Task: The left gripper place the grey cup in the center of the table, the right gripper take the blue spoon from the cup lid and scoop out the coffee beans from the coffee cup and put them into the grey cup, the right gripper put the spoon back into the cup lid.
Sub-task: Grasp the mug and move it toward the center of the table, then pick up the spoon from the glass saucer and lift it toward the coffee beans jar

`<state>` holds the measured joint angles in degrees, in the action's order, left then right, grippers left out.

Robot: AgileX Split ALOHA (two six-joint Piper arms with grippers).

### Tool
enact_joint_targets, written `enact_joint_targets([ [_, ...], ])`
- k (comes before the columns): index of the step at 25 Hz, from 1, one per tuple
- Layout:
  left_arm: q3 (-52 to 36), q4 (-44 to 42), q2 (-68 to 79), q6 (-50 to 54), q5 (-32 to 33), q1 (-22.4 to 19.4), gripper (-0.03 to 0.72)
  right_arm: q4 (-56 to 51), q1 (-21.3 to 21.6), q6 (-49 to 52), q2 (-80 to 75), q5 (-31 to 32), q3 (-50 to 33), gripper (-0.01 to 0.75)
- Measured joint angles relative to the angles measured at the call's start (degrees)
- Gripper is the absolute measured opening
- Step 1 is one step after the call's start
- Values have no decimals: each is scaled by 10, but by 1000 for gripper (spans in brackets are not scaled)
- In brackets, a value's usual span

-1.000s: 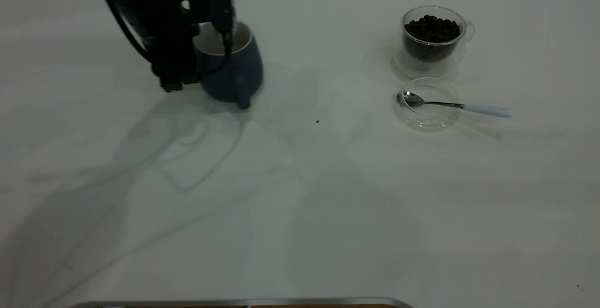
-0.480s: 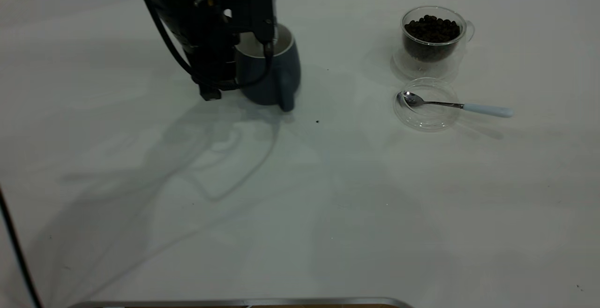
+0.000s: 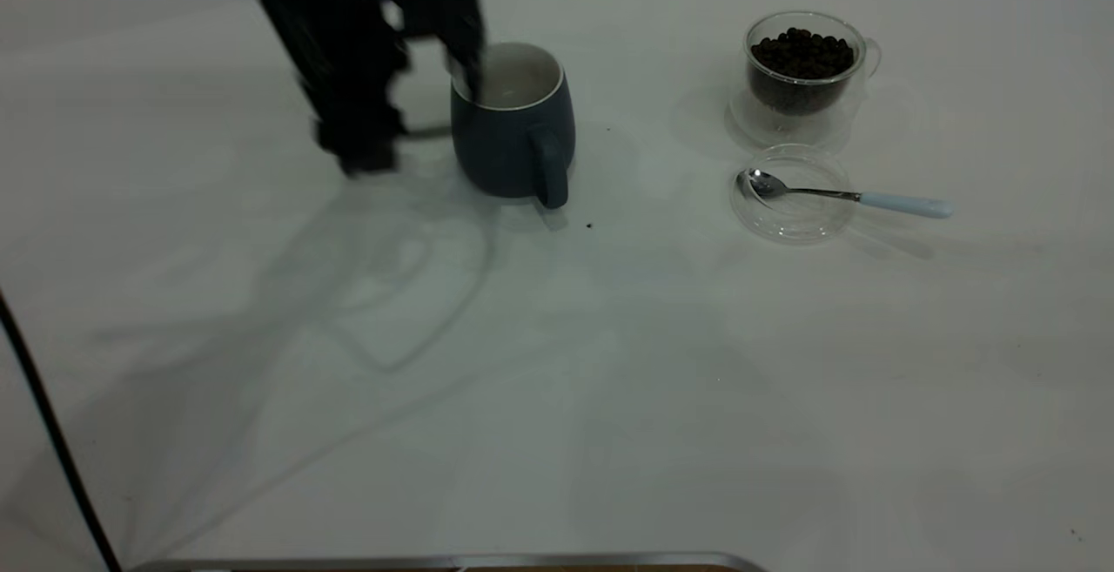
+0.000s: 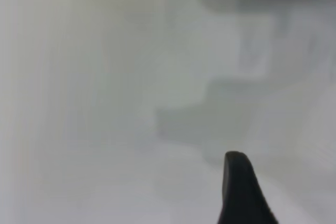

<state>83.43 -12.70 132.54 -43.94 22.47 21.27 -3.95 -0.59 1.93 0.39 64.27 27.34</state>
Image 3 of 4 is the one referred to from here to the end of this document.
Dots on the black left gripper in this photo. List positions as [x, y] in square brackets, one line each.
[348, 76]

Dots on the dark grey ceramic mug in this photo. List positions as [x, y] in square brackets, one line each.
[509, 154]

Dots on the roasted coffee beans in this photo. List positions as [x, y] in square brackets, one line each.
[801, 58]

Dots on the clear glass cup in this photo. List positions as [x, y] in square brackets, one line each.
[783, 132]

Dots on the silver metal frame bar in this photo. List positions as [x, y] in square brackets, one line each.
[435, 562]

